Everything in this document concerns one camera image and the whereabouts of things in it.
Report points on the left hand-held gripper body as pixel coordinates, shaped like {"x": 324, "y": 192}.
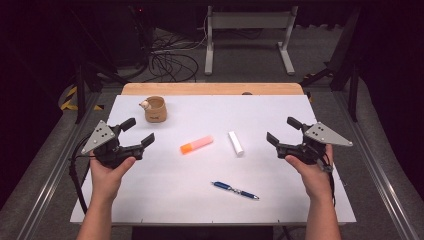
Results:
{"x": 100, "y": 136}

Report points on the person's left hand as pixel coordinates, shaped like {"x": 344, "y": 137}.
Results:
{"x": 106, "y": 181}

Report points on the person's right hand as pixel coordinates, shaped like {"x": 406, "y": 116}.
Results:
{"x": 316, "y": 180}

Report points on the white tube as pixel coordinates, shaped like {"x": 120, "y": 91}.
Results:
{"x": 236, "y": 143}

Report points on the black tripod stand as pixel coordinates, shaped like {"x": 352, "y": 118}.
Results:
{"x": 80, "y": 83}

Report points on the orange highlighter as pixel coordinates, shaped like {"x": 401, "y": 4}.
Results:
{"x": 196, "y": 144}

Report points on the grey metal stand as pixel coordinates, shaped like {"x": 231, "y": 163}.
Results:
{"x": 248, "y": 20}

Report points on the aluminium rail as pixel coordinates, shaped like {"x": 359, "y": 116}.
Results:
{"x": 53, "y": 180}
{"x": 376, "y": 173}

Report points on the wooden table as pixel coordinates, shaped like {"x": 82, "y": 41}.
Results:
{"x": 210, "y": 88}

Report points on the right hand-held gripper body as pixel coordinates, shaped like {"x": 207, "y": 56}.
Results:
{"x": 323, "y": 135}

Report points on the brown pen holder cup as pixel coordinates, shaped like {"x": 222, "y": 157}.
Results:
{"x": 155, "y": 111}

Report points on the black angled stand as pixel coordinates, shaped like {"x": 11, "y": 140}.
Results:
{"x": 353, "y": 86}

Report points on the blue pen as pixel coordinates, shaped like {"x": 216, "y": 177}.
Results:
{"x": 233, "y": 190}

